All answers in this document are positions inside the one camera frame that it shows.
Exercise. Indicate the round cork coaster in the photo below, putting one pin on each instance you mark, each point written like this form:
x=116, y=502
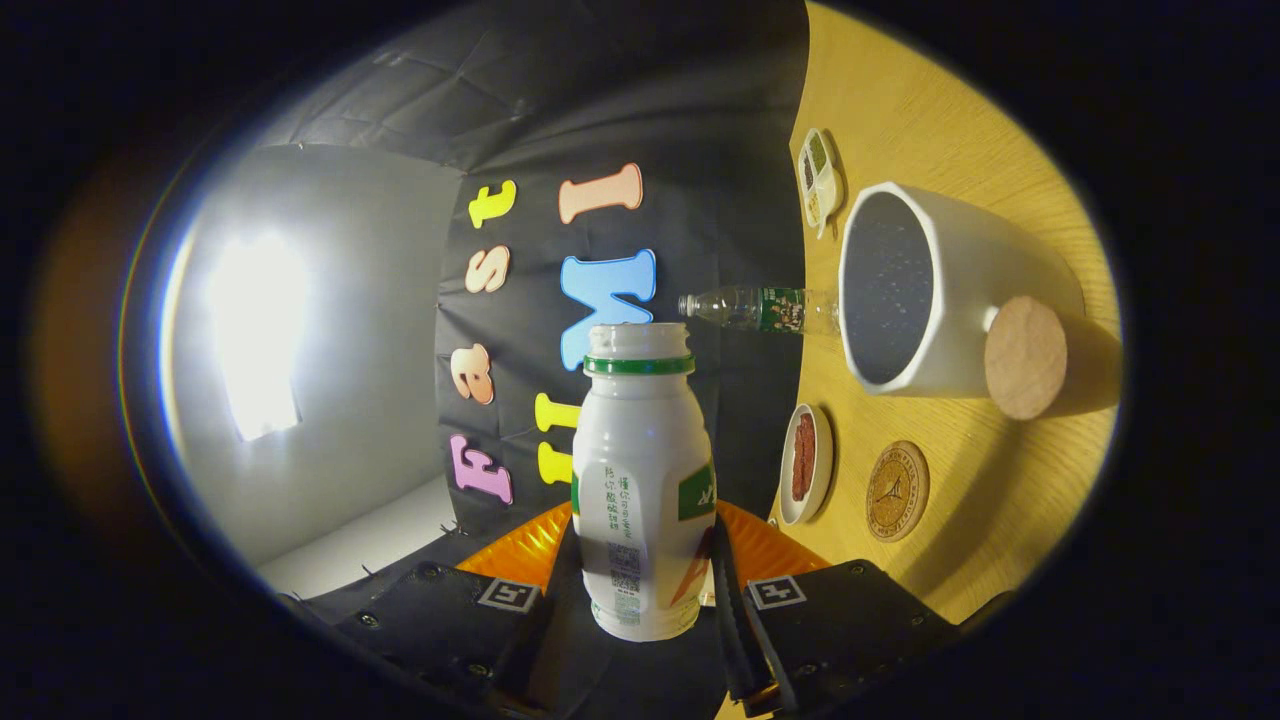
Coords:
x=897, y=490

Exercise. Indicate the yellow beans pile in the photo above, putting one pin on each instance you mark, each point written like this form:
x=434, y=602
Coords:
x=813, y=208

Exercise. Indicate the white round plate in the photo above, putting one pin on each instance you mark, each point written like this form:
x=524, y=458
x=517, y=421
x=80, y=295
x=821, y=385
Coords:
x=822, y=465

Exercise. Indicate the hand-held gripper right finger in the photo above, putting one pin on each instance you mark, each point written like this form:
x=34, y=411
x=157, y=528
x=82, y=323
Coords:
x=850, y=630

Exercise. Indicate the green beans pile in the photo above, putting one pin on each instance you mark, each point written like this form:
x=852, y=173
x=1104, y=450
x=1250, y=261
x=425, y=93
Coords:
x=817, y=152

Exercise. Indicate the white divided tray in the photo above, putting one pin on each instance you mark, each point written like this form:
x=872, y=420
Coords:
x=832, y=195

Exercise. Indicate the red sausage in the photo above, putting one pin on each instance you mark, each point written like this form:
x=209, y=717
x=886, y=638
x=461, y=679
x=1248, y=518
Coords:
x=809, y=455
x=798, y=460

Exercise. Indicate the wooden table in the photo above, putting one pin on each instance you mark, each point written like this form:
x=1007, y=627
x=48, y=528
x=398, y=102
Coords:
x=930, y=90

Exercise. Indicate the clear plastic water bottle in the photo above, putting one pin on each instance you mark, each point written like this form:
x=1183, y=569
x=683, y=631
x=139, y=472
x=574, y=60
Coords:
x=780, y=310

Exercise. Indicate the bright ceiling light panel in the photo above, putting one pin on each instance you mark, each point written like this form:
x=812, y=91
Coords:
x=250, y=330

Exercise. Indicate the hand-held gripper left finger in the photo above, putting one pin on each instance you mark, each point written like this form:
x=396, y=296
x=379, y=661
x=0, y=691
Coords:
x=440, y=630

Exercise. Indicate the black backdrop cloth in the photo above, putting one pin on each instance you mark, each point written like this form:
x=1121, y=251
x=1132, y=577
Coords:
x=500, y=100

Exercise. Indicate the white juice bottle green label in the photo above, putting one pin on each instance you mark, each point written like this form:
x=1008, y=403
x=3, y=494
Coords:
x=640, y=450

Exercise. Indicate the dark red beans pile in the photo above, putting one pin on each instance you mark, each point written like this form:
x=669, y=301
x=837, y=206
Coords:
x=806, y=170

